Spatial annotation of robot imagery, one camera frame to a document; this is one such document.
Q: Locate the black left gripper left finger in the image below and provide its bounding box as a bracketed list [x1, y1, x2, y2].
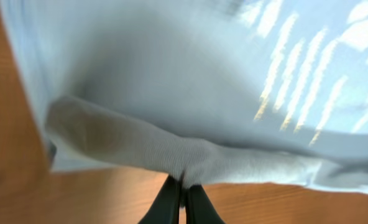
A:
[139, 176, 182, 224]

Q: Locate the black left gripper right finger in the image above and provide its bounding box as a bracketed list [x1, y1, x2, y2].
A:
[183, 185, 225, 224]

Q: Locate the light blue printed t-shirt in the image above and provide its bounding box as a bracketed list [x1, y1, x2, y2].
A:
[0, 0, 368, 194]

